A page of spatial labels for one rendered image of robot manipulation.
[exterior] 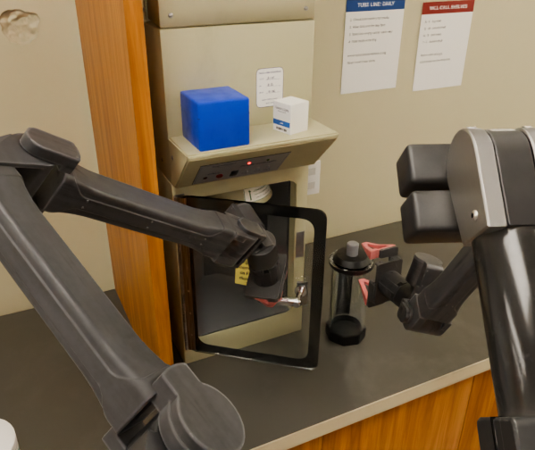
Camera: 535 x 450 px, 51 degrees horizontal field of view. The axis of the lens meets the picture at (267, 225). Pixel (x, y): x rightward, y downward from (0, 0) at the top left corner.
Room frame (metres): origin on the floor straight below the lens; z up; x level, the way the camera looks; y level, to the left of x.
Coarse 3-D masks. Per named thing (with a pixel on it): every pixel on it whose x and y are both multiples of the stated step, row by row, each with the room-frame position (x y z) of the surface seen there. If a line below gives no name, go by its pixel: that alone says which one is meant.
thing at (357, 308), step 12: (336, 264) 1.15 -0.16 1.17; (372, 264) 1.15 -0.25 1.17; (336, 276) 1.15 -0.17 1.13; (348, 276) 1.13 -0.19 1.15; (360, 276) 1.13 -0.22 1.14; (336, 288) 1.15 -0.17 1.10; (348, 288) 1.13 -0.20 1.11; (360, 288) 1.14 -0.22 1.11; (336, 300) 1.15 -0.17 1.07; (348, 300) 1.13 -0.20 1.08; (360, 300) 1.14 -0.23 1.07; (336, 312) 1.14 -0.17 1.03; (348, 312) 1.13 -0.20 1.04; (360, 312) 1.14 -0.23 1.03; (336, 324) 1.14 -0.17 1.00; (348, 324) 1.13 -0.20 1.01; (360, 324) 1.14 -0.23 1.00
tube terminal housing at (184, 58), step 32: (160, 32) 1.06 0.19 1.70; (192, 32) 1.08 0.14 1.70; (224, 32) 1.11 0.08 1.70; (256, 32) 1.14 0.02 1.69; (288, 32) 1.17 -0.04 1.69; (160, 64) 1.07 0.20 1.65; (192, 64) 1.08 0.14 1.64; (224, 64) 1.11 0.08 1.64; (256, 64) 1.14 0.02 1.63; (288, 64) 1.17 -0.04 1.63; (160, 96) 1.08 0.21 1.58; (160, 128) 1.10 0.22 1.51; (160, 160) 1.12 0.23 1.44; (160, 192) 1.14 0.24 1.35; (192, 192) 1.07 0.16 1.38; (224, 192) 1.11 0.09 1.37; (192, 352) 1.06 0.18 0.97
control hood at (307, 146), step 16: (256, 128) 1.12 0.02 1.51; (272, 128) 1.12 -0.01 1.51; (320, 128) 1.12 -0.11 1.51; (176, 144) 1.02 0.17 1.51; (256, 144) 1.02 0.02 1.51; (272, 144) 1.03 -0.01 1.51; (288, 144) 1.04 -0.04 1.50; (304, 144) 1.06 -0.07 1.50; (320, 144) 1.09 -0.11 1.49; (176, 160) 1.01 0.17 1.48; (192, 160) 0.96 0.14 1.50; (208, 160) 0.98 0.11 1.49; (224, 160) 1.00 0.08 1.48; (288, 160) 1.10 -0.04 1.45; (304, 160) 1.13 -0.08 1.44; (176, 176) 1.02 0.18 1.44; (192, 176) 1.01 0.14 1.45; (240, 176) 1.09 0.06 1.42
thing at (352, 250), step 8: (344, 248) 1.20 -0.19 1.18; (352, 248) 1.16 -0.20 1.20; (360, 248) 1.20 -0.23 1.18; (336, 256) 1.17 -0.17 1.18; (344, 256) 1.16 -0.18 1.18; (352, 256) 1.16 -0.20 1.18; (360, 256) 1.17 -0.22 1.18; (344, 264) 1.14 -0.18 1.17; (352, 264) 1.14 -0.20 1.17; (360, 264) 1.14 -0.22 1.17; (368, 264) 1.15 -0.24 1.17
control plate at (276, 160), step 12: (264, 156) 1.05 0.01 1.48; (276, 156) 1.07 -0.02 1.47; (204, 168) 1.00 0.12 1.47; (216, 168) 1.02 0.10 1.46; (228, 168) 1.03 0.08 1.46; (240, 168) 1.05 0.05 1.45; (252, 168) 1.07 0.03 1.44; (264, 168) 1.09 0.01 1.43; (276, 168) 1.12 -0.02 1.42; (204, 180) 1.04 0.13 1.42
